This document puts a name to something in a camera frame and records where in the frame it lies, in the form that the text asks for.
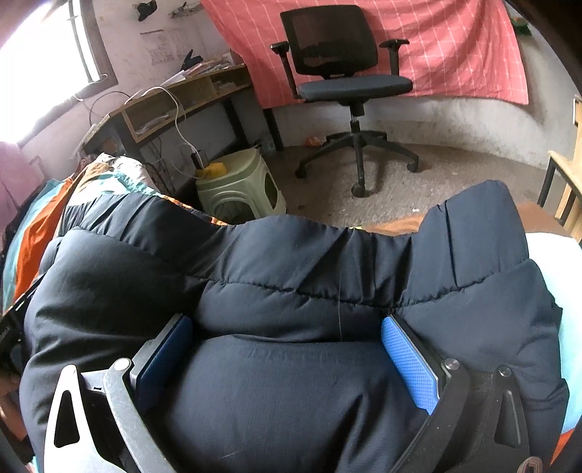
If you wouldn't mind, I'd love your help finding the pink cloth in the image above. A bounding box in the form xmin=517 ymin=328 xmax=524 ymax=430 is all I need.
xmin=0 ymin=141 xmax=44 ymax=228

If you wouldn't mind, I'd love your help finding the pile of books and papers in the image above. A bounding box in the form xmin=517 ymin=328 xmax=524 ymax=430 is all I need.
xmin=159 ymin=59 xmax=242 ymax=87

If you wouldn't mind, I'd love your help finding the wall calendar sheet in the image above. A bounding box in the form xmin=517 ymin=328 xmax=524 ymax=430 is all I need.
xmin=141 ymin=31 xmax=176 ymax=64

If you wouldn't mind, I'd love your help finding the wooden bed frame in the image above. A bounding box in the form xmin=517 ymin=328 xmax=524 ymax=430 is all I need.
xmin=355 ymin=202 xmax=574 ymax=237

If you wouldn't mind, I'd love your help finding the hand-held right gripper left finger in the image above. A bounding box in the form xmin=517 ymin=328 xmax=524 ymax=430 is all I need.
xmin=43 ymin=314 xmax=194 ymax=473

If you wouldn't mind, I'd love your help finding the red checked wall cloth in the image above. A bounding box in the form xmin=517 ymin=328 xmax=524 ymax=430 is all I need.
xmin=200 ymin=0 xmax=530 ymax=110

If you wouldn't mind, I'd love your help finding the wooden chair with black legs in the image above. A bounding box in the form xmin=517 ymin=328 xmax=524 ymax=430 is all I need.
xmin=537 ymin=93 xmax=582 ymax=228

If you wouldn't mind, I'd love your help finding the wall hook rack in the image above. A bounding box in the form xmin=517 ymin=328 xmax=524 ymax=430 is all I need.
xmin=168 ymin=2 xmax=201 ymax=19

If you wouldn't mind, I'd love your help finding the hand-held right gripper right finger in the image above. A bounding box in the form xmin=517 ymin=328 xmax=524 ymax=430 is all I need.
xmin=381 ymin=314 xmax=533 ymax=473

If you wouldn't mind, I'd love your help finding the window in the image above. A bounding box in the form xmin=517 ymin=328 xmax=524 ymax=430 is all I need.
xmin=0 ymin=0 xmax=119 ymax=146

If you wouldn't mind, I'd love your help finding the dark navy puffer jacket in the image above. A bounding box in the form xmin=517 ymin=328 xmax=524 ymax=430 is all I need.
xmin=18 ymin=179 xmax=571 ymax=473

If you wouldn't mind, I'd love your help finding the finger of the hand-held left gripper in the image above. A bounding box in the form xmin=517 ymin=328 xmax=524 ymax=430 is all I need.
xmin=9 ymin=275 xmax=45 ymax=317

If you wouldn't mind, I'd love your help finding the white cable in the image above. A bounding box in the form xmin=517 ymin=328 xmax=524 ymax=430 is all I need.
xmin=75 ymin=84 xmax=201 ymax=178

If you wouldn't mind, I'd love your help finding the black office chair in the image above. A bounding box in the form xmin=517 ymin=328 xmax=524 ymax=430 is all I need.
xmin=270 ymin=4 xmax=421 ymax=198

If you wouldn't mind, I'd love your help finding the colourful patchwork blanket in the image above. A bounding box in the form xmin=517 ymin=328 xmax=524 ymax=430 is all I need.
xmin=0 ymin=152 xmax=582 ymax=473

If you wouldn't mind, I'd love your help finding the wooden desk with shelf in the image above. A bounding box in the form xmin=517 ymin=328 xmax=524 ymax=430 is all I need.
xmin=82 ymin=64 xmax=285 ymax=183

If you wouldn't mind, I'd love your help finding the green plastic stool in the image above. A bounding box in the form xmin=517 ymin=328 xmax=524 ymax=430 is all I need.
xmin=195 ymin=150 xmax=287 ymax=226

